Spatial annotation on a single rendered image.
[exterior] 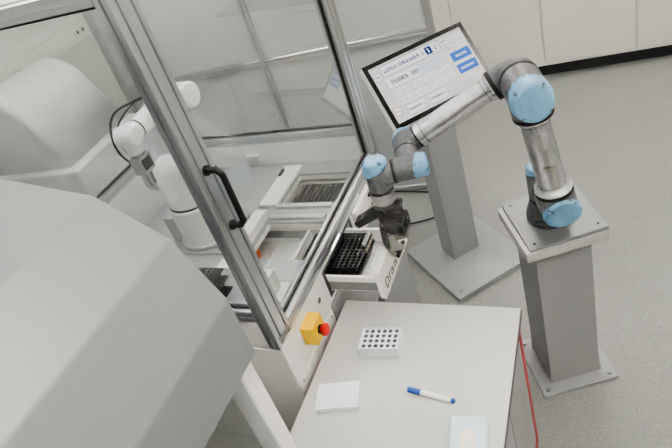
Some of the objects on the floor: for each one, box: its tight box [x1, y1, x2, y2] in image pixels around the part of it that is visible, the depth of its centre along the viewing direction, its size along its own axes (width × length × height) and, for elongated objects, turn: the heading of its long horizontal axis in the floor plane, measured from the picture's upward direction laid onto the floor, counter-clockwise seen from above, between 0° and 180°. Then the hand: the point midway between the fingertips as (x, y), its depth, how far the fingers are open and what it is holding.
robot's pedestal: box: [498, 208, 619, 399], centre depth 228 cm, size 30×30×76 cm
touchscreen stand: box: [406, 124, 520, 304], centre depth 288 cm, size 50×45×102 cm
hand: (393, 249), depth 195 cm, fingers closed on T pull, 3 cm apart
